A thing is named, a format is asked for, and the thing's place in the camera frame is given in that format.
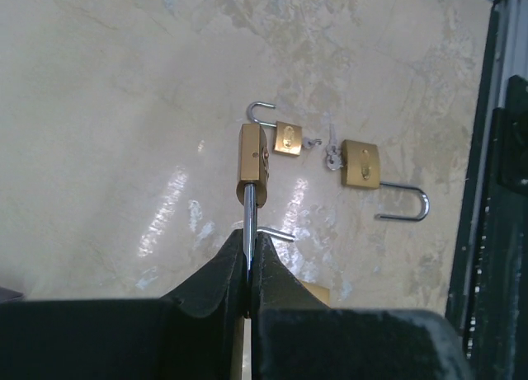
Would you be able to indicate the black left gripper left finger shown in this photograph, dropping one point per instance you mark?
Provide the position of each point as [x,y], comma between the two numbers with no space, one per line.
[195,331]

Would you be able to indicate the small long-shackle brass padlock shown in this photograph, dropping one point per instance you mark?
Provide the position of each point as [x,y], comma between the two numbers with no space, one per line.
[251,190]

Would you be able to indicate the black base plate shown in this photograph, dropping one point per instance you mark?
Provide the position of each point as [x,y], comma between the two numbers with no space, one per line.
[487,299]

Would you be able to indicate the small silver keys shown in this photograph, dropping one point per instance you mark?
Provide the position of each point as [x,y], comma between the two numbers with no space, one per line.
[309,143]

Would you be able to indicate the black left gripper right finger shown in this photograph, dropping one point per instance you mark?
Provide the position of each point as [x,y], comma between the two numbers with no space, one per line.
[296,336]

